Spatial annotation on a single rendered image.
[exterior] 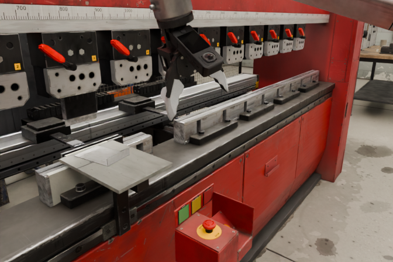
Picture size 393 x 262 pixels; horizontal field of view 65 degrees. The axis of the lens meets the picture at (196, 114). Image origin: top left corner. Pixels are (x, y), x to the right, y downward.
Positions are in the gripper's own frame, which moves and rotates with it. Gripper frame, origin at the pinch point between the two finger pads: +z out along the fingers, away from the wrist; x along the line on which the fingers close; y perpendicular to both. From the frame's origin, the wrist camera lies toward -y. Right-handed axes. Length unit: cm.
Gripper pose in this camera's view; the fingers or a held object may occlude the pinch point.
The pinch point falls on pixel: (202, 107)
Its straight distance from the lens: 67.5
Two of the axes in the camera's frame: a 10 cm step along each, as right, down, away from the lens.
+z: 2.2, 8.3, 5.0
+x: -8.3, 4.3, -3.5
